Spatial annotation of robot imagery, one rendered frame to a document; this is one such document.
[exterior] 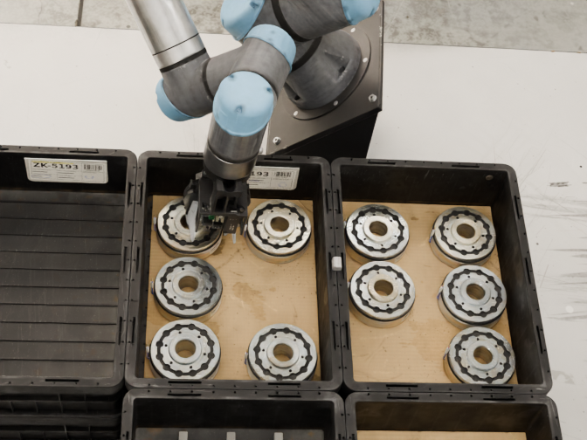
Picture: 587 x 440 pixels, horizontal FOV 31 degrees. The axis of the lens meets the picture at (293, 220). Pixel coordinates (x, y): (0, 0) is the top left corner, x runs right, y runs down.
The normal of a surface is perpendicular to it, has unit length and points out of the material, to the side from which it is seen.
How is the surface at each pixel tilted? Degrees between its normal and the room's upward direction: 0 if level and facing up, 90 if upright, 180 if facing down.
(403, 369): 0
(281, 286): 0
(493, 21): 0
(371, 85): 44
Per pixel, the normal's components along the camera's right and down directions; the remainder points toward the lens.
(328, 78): 0.18, 0.36
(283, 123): -0.62, -0.47
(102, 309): 0.11, -0.54
